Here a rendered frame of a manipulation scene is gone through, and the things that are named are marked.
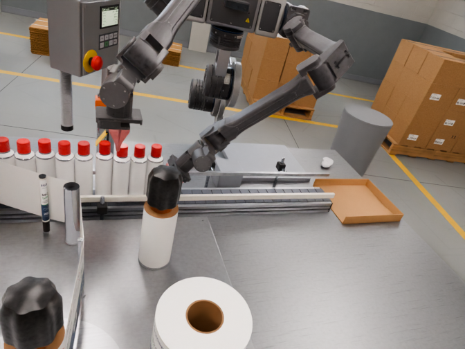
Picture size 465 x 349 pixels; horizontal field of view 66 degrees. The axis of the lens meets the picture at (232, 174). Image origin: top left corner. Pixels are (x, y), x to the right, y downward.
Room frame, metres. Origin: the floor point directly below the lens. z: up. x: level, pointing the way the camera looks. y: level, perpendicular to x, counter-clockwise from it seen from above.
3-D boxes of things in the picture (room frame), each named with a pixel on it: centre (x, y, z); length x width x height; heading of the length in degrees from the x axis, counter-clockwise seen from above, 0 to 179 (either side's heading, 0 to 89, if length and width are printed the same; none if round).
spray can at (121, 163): (0.93, 0.34, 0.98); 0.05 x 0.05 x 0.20
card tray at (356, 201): (1.36, -0.56, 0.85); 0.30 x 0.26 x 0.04; 115
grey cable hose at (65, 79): (0.96, 0.53, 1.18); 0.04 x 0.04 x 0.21
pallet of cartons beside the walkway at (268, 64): (4.87, -0.25, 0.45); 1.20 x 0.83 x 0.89; 16
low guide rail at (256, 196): (1.03, 0.07, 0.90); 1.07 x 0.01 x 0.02; 115
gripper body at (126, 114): (0.75, 0.29, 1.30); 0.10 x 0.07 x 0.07; 116
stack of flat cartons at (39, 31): (4.53, 2.56, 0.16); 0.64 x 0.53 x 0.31; 109
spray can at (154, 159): (0.98, 0.25, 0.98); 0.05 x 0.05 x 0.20
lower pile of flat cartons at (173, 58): (5.31, 1.51, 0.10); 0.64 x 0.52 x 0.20; 101
